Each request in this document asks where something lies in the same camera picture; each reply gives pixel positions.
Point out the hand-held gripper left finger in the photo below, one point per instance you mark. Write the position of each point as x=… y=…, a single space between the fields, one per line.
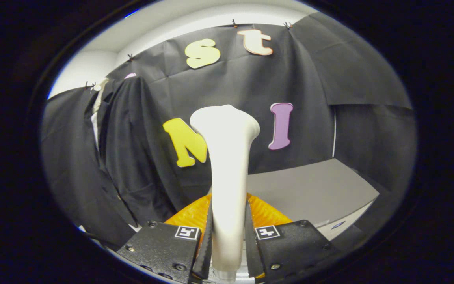
x=206 y=252

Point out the row of small cloth clips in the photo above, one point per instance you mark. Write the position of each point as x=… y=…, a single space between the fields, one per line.
x=234 y=23

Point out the cream clothes hanger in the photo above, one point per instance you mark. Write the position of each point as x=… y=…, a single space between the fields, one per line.
x=100 y=85

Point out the black blazer jacket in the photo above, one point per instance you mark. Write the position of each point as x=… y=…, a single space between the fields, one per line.
x=140 y=150

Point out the grey cabinet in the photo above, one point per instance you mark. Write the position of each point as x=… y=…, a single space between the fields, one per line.
x=309 y=189

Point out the black backdrop cloth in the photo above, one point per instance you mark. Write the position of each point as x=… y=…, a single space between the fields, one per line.
x=250 y=86

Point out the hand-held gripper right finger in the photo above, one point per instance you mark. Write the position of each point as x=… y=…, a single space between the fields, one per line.
x=250 y=248

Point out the white garment steamer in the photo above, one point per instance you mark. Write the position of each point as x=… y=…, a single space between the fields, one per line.
x=227 y=157

